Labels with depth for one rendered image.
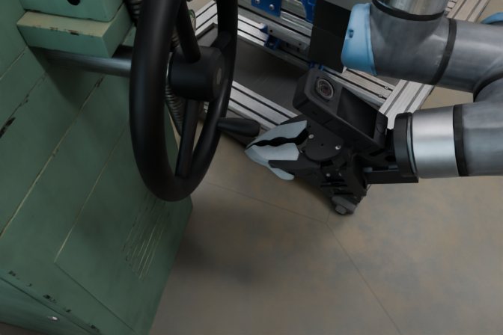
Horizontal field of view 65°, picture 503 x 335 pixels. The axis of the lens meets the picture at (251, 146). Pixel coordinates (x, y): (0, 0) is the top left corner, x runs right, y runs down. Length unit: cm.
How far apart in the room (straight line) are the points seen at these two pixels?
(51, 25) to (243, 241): 90
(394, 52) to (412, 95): 86
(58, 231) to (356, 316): 82
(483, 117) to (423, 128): 5
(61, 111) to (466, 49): 47
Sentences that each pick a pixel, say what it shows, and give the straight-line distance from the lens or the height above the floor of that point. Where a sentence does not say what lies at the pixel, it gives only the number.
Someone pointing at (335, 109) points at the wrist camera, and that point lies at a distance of 42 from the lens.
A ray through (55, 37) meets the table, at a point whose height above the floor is 86.
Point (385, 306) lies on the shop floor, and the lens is 121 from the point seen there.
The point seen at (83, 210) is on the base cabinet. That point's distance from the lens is 64.
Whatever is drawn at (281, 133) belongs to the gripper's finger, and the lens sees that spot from 51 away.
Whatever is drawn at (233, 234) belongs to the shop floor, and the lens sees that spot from 122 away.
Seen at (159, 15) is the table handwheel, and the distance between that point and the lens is 32.
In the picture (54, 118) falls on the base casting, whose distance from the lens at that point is 54.
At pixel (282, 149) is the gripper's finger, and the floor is 72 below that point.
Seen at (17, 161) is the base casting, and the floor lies 76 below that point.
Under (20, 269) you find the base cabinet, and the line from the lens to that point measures 57.
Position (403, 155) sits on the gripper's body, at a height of 78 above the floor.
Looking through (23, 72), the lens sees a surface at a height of 82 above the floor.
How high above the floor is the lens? 112
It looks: 54 degrees down
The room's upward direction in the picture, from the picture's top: straight up
